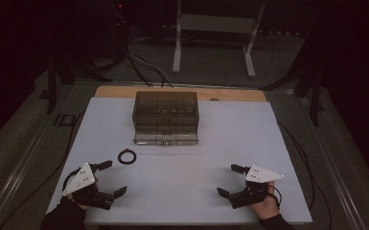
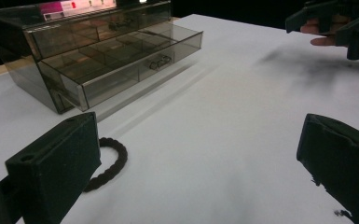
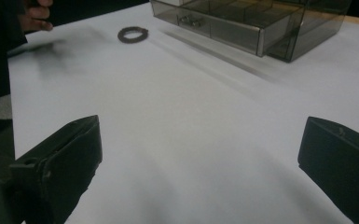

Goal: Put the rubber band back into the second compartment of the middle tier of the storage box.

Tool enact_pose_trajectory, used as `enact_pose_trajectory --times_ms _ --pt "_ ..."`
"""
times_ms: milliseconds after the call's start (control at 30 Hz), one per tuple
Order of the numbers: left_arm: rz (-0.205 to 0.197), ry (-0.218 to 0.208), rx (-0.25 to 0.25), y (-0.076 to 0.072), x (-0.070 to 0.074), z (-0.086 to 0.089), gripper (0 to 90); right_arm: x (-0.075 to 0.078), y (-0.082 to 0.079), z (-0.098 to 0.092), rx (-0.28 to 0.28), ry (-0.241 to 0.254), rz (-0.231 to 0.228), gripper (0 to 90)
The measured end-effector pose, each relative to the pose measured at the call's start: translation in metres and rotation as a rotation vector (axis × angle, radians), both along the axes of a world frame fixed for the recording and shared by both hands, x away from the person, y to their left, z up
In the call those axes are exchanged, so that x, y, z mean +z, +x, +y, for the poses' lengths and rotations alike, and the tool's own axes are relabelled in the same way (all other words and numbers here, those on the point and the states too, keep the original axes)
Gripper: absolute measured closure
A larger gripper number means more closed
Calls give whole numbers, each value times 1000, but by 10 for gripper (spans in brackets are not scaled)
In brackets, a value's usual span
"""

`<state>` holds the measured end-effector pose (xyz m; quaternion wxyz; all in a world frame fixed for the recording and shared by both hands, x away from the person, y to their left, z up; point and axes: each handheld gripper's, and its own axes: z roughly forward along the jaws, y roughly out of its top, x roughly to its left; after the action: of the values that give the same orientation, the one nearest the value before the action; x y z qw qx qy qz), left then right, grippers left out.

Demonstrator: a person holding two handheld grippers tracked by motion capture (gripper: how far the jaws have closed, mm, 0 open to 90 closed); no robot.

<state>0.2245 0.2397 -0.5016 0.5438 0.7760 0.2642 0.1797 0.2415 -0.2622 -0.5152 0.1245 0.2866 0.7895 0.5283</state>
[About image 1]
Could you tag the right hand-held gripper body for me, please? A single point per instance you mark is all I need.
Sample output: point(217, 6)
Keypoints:
point(262, 175)

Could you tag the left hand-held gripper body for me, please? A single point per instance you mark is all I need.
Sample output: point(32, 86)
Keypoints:
point(83, 179)

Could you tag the person's left hand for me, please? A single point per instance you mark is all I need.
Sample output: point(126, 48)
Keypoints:
point(79, 202)

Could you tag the person's right hand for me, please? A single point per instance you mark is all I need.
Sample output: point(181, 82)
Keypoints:
point(266, 208)

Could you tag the white table mat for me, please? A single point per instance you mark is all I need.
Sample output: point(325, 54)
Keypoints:
point(179, 179)

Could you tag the smoky transparent drawer box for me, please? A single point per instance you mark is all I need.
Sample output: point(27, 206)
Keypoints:
point(166, 118)

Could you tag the black tripod stand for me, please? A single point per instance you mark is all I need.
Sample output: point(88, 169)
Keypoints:
point(314, 96)
point(51, 86)

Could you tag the dark device with red light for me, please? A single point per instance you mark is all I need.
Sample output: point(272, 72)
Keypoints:
point(119, 28)

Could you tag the white metal stand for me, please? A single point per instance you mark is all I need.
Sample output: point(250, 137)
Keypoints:
point(217, 24)

